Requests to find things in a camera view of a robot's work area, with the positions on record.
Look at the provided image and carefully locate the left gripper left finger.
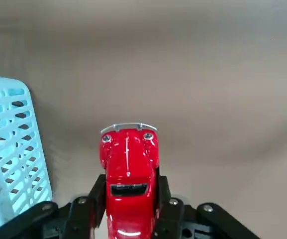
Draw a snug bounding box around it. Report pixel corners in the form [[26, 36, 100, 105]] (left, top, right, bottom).
[[0, 173, 108, 239]]

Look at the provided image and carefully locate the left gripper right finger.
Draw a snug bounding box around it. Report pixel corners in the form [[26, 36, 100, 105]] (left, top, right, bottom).
[[153, 167, 262, 239]]

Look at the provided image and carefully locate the red toy car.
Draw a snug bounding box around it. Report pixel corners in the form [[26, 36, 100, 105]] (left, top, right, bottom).
[[98, 121, 160, 239]]

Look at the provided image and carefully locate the light blue plastic basket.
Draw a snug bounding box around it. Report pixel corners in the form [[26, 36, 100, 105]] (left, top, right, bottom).
[[0, 74, 54, 234]]

